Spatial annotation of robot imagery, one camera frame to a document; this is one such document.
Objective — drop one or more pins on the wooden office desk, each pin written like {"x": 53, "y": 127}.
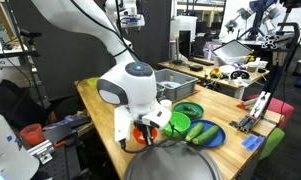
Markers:
{"x": 206, "y": 69}

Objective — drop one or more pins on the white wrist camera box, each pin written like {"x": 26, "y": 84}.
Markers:
{"x": 122, "y": 125}

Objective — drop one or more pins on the yellow toy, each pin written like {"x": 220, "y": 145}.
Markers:
{"x": 215, "y": 73}

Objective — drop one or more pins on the black computer monitor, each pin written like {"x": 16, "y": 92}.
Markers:
{"x": 185, "y": 43}

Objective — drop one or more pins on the clear plastic tub with lid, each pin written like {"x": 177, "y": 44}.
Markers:
{"x": 231, "y": 50}

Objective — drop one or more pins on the orange plastic cup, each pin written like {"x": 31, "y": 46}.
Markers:
{"x": 31, "y": 135}

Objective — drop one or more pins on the black white goggles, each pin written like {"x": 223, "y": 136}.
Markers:
{"x": 240, "y": 74}

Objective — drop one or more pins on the green chair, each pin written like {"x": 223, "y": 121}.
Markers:
{"x": 272, "y": 141}

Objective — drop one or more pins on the dark green plate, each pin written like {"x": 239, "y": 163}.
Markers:
{"x": 178, "y": 107}

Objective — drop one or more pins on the gray round tray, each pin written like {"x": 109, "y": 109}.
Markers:
{"x": 171, "y": 163}

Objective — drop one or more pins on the white cabinet box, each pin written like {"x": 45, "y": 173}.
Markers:
{"x": 183, "y": 23}

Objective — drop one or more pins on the white bowl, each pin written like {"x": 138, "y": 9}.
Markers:
{"x": 227, "y": 69}

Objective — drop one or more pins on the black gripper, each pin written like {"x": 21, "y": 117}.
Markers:
{"x": 145, "y": 126}

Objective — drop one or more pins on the orange plastic bowl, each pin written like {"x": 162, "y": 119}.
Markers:
{"x": 139, "y": 136}

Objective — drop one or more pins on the black power adapter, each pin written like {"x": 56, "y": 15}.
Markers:
{"x": 196, "y": 68}

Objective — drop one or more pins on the black camera stand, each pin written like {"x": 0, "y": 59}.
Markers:
{"x": 280, "y": 60}

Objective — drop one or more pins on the black tripod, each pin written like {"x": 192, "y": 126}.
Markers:
{"x": 35, "y": 73}

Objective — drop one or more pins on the pink stool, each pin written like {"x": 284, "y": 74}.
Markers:
{"x": 283, "y": 110}

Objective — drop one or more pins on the blue plate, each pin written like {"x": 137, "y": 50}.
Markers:
{"x": 216, "y": 138}

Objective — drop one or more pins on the gray plastic bin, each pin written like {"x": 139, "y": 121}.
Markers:
{"x": 186, "y": 86}

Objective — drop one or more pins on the blue tape patch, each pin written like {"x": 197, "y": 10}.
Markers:
{"x": 253, "y": 143}

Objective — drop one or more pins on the black keyboard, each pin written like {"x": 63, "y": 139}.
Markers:
{"x": 201, "y": 61}

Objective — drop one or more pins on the green plastic bowl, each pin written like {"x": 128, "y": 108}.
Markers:
{"x": 178, "y": 123}

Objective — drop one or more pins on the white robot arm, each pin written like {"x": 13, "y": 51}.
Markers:
{"x": 130, "y": 90}

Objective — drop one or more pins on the light blue dish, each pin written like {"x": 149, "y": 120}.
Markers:
{"x": 170, "y": 84}

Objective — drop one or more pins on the dark green cucumber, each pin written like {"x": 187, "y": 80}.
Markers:
{"x": 191, "y": 111}

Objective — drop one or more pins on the black camera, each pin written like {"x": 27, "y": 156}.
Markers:
{"x": 30, "y": 33}

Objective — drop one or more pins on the aluminium extrusion piece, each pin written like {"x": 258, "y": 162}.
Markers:
{"x": 41, "y": 151}

